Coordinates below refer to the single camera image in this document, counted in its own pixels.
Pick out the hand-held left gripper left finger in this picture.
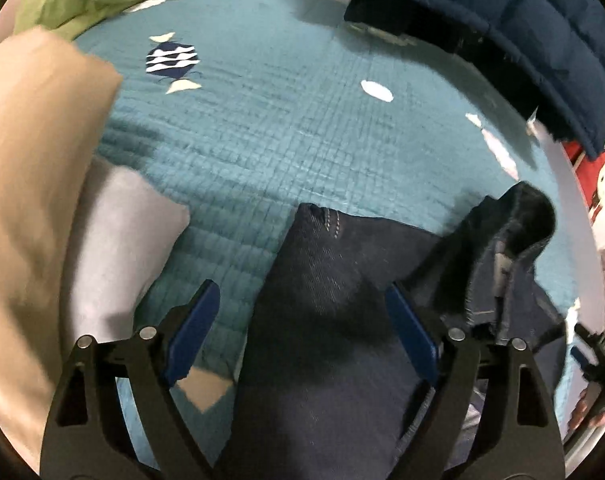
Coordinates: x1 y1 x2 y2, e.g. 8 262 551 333
40 280 222 480

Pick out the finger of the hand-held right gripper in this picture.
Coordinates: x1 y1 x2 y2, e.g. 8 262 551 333
570 324 605 387

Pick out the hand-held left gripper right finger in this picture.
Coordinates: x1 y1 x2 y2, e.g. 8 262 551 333
385 283 565 480

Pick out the dark denim jacket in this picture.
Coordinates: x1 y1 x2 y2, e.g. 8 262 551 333
217 180 569 480

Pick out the red cartoon cushion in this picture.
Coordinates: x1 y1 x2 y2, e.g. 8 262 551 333
565 137 605 222

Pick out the teal candy print bedspread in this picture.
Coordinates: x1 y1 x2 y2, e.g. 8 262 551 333
72 0 583 467

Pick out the tan garment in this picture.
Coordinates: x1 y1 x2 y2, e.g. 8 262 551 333
0 27 191 461

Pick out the black garment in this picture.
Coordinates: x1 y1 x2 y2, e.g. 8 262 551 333
345 0 489 57

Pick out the navy puffer jacket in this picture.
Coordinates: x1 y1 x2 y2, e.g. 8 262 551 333
317 0 605 161

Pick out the white bed side rail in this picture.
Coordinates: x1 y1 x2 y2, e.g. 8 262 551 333
526 110 605 322

